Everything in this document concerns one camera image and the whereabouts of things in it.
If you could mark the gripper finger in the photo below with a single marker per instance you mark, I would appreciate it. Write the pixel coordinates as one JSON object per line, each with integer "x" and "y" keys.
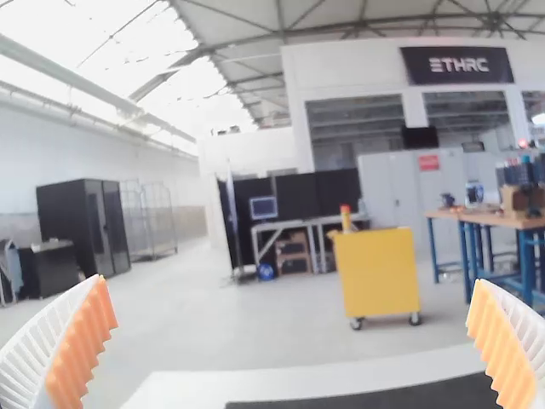
{"x": 51, "y": 341}
{"x": 511, "y": 332}

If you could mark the blue workbench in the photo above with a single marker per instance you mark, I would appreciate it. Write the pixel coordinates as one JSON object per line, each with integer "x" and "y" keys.
{"x": 485, "y": 243}

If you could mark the black tall cabinet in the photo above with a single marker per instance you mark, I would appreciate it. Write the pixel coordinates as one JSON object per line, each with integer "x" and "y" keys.
{"x": 85, "y": 226}

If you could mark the yellow wheeled cart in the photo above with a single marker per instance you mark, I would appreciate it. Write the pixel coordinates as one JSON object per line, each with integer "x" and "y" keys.
{"x": 376, "y": 272}

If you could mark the black mat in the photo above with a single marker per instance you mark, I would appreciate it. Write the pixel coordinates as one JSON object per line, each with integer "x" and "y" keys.
{"x": 362, "y": 392}

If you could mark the grey metal cabinet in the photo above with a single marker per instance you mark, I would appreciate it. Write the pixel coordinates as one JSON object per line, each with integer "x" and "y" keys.
{"x": 409, "y": 183}

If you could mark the small monitor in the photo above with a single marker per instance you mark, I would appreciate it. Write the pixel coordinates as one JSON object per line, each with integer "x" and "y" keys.
{"x": 263, "y": 208}

